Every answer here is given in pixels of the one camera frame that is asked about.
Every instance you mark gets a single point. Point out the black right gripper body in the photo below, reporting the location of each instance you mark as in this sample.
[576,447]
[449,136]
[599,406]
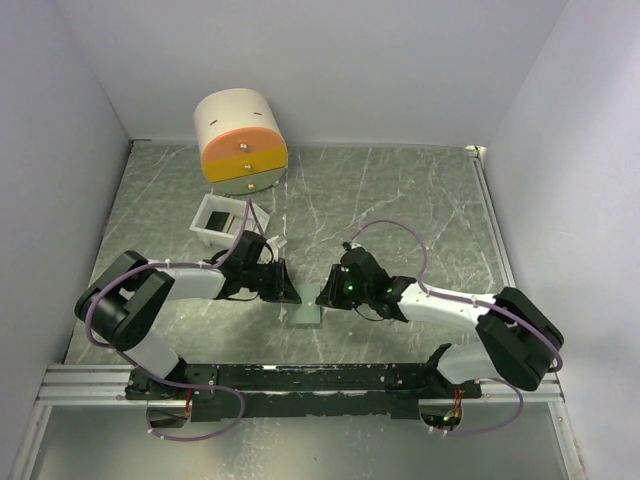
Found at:
[353,294]

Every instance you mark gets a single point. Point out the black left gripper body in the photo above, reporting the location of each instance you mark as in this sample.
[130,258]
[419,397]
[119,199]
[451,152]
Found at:
[265,279]

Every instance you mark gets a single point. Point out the green card holder book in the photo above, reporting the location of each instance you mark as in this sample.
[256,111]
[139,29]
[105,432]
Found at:
[307,314]

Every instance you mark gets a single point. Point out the white card tray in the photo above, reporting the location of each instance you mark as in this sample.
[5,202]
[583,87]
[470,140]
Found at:
[209,203]

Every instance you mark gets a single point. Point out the black credit card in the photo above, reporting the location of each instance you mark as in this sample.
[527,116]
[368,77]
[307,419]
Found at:
[217,221]

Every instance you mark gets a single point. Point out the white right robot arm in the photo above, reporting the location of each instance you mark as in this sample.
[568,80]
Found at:
[516,341]

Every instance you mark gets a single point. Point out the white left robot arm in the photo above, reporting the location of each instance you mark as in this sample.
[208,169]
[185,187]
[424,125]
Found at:
[121,306]

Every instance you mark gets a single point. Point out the round mini drawer cabinet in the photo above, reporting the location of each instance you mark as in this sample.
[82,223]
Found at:
[240,144]

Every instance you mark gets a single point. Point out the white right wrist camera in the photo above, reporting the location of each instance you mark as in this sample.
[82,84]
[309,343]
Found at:
[350,246]

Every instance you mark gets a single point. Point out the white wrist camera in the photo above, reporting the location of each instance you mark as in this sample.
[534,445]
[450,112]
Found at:
[277,246]
[350,246]

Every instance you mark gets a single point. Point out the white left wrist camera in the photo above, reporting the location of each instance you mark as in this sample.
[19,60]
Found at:
[277,246]

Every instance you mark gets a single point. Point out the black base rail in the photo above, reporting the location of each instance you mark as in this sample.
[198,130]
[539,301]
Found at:
[281,391]

